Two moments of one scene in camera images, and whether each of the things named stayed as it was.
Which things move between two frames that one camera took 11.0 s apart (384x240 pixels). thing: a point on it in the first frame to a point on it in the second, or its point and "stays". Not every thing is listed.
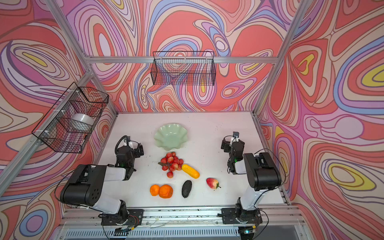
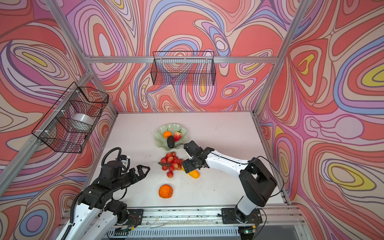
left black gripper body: x=135 y=154 to x=124 y=181
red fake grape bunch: x=171 y=163 stays
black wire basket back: x=183 y=68 stays
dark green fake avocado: x=186 y=188 to x=170 y=141
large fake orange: x=165 y=191 stays
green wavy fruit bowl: x=171 y=136 stays
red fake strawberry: x=213 y=183 to x=177 y=135
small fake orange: x=154 y=189 to x=167 y=134
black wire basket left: x=68 y=125 stays
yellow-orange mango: x=190 y=171 stays
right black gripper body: x=228 y=149 to x=190 y=165
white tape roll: x=82 y=122 stays
